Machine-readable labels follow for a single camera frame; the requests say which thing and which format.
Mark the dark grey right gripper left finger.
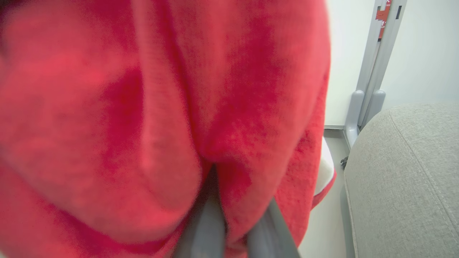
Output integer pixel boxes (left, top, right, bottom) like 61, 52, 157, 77
174, 165, 227, 258

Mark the grey fabric sofa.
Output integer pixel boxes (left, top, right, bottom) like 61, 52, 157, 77
343, 103, 459, 258

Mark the red and white jersey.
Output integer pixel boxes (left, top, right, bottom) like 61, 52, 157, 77
0, 0, 337, 258

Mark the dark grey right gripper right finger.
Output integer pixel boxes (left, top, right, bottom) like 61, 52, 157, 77
247, 198, 301, 258

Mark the red sticker on post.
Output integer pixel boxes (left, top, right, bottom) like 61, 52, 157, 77
375, 0, 392, 39

